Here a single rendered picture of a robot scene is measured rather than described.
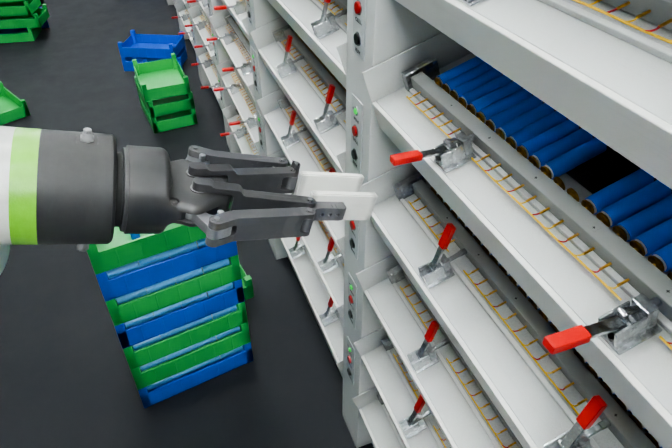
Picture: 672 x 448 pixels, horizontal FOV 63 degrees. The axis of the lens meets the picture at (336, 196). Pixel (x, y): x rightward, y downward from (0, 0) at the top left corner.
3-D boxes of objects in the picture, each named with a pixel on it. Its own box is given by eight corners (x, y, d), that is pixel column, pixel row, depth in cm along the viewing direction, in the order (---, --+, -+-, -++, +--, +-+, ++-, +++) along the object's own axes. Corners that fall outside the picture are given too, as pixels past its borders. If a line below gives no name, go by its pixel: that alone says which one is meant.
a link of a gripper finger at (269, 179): (186, 207, 50) (181, 198, 51) (294, 199, 56) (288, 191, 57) (191, 170, 48) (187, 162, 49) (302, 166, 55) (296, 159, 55)
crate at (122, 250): (95, 275, 112) (84, 246, 108) (79, 220, 126) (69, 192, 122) (234, 228, 124) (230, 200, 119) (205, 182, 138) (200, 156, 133)
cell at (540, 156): (593, 145, 59) (540, 173, 58) (581, 137, 60) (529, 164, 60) (593, 132, 58) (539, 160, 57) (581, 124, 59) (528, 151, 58)
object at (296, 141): (350, 270, 110) (329, 225, 101) (269, 127, 155) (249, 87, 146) (439, 223, 112) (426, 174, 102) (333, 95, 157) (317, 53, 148)
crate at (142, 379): (137, 390, 136) (130, 371, 132) (120, 333, 151) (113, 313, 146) (251, 342, 148) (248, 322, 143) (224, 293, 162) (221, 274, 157)
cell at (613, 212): (668, 180, 50) (607, 212, 50) (674, 198, 50) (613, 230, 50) (653, 177, 52) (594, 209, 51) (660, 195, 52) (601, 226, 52)
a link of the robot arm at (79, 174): (35, 156, 38) (43, 100, 45) (36, 284, 44) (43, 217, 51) (129, 161, 41) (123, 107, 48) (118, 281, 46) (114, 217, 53)
